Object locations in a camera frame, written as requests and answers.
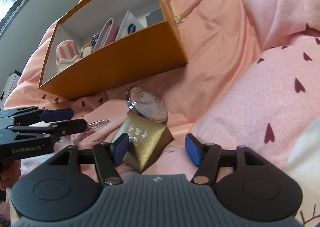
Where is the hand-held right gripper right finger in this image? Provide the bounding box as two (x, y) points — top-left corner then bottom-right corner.
(185, 133), (265, 184)

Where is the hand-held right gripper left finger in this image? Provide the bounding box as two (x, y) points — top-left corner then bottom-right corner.
(49, 133), (130, 185)

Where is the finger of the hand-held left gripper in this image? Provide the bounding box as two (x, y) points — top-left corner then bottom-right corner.
(0, 119), (88, 145)
(10, 106), (73, 126)

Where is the pink pouch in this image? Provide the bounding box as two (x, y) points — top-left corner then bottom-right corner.
(71, 119), (118, 147)

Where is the gold box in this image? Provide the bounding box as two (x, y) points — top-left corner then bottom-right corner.
(110, 112), (175, 174)

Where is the round glitter mirror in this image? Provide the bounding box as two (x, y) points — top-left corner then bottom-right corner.
(126, 86), (168, 124)

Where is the pink striped plush toy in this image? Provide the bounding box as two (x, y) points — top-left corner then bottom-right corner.
(55, 39), (82, 74)

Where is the bear plush with blue hat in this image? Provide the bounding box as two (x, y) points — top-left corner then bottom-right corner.
(80, 33), (100, 59)

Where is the orange cardboard box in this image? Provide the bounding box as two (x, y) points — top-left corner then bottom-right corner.
(38, 0), (188, 101)

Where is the pink wallet with key ring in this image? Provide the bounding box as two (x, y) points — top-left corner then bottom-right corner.
(93, 18), (120, 51)

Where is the white and blue packet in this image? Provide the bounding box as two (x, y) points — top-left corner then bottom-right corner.
(115, 11), (144, 41)

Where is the dark grey box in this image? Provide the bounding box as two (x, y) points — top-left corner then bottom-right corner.
(146, 8), (165, 27)

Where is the person's left hand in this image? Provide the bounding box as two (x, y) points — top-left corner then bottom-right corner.
(0, 164), (22, 192)

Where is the white carton with black edge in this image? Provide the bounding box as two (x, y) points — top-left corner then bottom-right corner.
(0, 70), (22, 102)

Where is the fluffy pink cloth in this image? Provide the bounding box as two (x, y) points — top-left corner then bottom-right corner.
(0, 204), (13, 227)

